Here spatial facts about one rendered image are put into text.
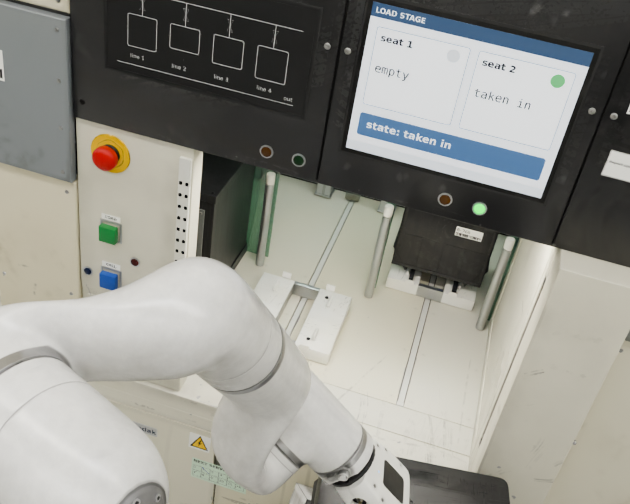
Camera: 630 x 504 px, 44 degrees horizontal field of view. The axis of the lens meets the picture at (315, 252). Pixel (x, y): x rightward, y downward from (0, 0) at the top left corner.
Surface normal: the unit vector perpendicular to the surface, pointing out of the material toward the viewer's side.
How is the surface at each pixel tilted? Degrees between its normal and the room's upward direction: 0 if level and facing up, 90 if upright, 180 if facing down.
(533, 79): 90
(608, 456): 90
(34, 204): 90
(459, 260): 90
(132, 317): 50
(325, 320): 0
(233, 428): 78
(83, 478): 30
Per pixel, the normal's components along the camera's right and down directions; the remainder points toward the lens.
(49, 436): -0.09, -0.58
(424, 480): 0.15, -0.80
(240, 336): 0.83, 0.32
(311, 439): 0.26, 0.31
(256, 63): -0.27, 0.53
